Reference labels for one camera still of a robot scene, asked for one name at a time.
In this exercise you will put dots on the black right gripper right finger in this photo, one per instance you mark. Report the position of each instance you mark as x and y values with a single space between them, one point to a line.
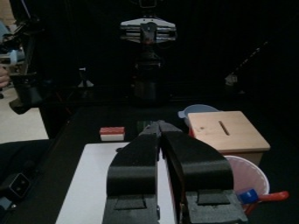
202 169

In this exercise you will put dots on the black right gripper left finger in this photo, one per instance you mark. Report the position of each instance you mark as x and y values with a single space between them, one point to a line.
132 169

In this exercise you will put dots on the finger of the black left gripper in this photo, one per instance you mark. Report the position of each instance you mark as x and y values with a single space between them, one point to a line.
153 33
145 33

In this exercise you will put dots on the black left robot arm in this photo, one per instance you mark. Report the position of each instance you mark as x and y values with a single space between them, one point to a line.
147 75

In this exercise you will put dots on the grey-blue bowl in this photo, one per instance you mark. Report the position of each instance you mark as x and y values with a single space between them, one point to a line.
198 109

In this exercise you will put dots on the person's hand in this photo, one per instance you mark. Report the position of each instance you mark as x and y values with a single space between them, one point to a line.
3 77

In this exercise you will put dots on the white cutting board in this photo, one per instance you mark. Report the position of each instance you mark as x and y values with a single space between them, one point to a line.
90 180

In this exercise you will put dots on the red plastic cup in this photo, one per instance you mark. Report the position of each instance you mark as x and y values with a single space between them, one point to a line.
249 175

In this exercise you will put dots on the red and white block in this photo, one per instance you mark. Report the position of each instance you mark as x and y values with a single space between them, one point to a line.
112 133

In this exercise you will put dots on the wooden box with slot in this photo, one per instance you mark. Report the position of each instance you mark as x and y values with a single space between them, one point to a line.
230 132

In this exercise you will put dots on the blue and red toy tool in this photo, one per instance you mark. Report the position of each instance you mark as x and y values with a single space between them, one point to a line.
249 196

